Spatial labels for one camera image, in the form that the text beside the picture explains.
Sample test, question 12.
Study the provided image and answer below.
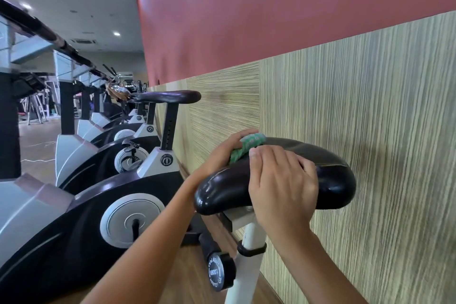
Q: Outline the person's left forearm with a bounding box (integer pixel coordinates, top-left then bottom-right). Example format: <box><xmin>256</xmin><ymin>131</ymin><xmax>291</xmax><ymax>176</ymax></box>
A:
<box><xmin>82</xmin><ymin>172</ymin><xmax>215</xmax><ymax>304</ymax></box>

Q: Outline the green checkered cleaning cloth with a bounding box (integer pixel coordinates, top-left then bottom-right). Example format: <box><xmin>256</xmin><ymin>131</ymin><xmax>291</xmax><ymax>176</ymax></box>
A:
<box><xmin>228</xmin><ymin>133</ymin><xmax>268</xmax><ymax>166</ymax></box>

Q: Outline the black and grey upright bike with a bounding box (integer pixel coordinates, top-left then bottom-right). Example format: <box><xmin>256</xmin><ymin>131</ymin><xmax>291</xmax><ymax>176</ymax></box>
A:
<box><xmin>56</xmin><ymin>65</ymin><xmax>161</xmax><ymax>194</ymax></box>
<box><xmin>0</xmin><ymin>0</ymin><xmax>204</xmax><ymax>304</ymax></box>
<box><xmin>75</xmin><ymin>85</ymin><xmax>147</xmax><ymax>144</ymax></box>

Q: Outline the person's left hand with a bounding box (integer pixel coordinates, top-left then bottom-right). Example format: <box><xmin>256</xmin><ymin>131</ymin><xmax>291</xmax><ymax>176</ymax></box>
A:
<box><xmin>201</xmin><ymin>128</ymin><xmax>261</xmax><ymax>180</ymax></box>

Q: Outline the person's right hand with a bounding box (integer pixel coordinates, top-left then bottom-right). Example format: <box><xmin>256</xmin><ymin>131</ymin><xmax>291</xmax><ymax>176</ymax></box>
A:
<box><xmin>247</xmin><ymin>145</ymin><xmax>320</xmax><ymax>240</ymax></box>

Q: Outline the person's right forearm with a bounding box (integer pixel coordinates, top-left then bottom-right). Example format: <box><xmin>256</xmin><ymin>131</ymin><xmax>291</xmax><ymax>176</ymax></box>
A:
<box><xmin>274</xmin><ymin>229</ymin><xmax>368</xmax><ymax>304</ymax></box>

